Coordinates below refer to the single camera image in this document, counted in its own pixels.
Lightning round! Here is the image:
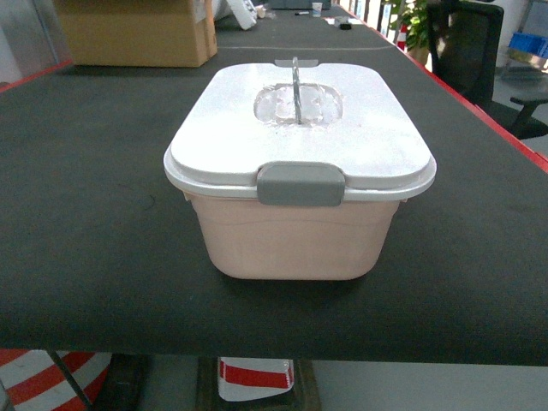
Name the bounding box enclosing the blue bin on shelf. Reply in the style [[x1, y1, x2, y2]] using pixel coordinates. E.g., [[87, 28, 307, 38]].
[[509, 32, 548, 58]]

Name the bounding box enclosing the white paper cup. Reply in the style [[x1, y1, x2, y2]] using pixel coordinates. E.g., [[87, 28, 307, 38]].
[[312, 2, 323, 18]]

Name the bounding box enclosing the white box lid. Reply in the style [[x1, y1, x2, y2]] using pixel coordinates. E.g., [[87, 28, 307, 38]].
[[164, 62, 437, 205]]

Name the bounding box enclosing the cardboard box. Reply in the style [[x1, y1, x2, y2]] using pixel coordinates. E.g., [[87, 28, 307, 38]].
[[53, 1, 217, 68]]

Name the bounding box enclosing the red white traffic cone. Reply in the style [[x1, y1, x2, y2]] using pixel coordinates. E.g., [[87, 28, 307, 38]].
[[195, 357, 322, 410]]

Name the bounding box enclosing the pink plastic box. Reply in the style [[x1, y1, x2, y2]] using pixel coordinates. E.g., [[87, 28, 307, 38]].
[[163, 153, 438, 282]]

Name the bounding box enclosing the green potted plant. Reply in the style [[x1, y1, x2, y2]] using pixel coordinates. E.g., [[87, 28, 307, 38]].
[[384, 0, 428, 51]]

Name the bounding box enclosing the black table mat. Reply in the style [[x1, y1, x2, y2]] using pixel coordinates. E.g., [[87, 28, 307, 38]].
[[1, 11, 547, 366]]

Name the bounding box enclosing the red white cone left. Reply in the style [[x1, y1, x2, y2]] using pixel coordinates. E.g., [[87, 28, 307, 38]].
[[0, 348, 151, 411]]

